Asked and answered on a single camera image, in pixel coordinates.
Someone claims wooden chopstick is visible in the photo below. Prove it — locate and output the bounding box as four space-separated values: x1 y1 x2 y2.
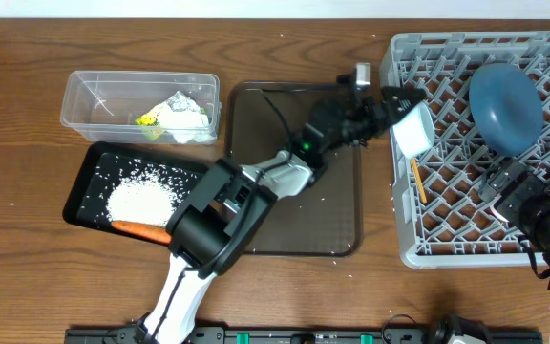
411 158 428 204

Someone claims clear plastic bin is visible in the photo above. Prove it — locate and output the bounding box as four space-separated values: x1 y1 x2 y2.
60 71 221 145

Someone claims black plastic tray bin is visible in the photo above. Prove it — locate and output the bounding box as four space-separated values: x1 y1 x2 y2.
62 141 208 237

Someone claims pile of white rice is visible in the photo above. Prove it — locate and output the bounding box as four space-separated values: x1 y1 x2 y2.
106 172 180 227

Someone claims dark brown serving tray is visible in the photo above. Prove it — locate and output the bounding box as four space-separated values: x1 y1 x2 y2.
225 82 362 257

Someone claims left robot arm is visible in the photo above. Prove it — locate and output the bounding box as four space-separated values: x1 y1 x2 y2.
134 87 426 343

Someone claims grey dishwasher rack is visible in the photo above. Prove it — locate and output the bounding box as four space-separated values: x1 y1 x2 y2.
379 31 550 269

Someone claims small pink cup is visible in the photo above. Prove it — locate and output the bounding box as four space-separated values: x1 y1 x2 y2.
490 204 508 223

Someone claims orange carrot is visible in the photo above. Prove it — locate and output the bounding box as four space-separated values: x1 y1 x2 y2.
112 221 172 246

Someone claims foil snack wrapper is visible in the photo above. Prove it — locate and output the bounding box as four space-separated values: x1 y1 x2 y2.
135 91 208 141

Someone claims light blue rice bowl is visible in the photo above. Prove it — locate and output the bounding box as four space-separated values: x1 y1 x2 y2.
393 102 435 159

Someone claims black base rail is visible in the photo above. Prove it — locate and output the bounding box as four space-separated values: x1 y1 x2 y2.
64 314 544 344

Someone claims white napkin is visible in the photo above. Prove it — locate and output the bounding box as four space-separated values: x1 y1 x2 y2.
159 112 213 144

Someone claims dark blue plate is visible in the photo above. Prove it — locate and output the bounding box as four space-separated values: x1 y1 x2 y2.
469 63 544 157

